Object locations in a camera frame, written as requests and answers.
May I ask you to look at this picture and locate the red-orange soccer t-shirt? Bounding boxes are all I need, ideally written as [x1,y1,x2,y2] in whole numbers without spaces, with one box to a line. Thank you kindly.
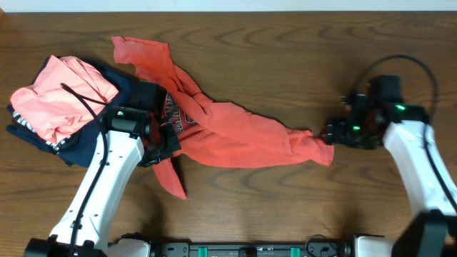
[111,36,335,200]

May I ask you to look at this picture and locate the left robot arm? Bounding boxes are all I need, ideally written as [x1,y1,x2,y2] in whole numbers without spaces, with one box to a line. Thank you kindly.
[24,107,179,257]

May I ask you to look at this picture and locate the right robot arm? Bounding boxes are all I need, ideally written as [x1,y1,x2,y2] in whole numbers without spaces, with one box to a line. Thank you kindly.
[326,94,456,257]

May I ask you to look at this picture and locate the folded navy garment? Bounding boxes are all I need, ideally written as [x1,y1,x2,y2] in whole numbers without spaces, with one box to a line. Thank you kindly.
[6,59,136,168]

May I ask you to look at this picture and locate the black white patterned garment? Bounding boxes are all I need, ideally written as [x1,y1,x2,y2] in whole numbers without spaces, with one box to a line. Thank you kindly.
[9,106,81,154]

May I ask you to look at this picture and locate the folded pink shirt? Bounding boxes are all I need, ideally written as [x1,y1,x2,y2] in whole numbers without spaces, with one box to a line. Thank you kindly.
[11,56,119,143]

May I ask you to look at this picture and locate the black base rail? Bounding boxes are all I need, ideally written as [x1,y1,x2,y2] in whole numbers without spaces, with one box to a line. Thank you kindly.
[149,234,355,257]

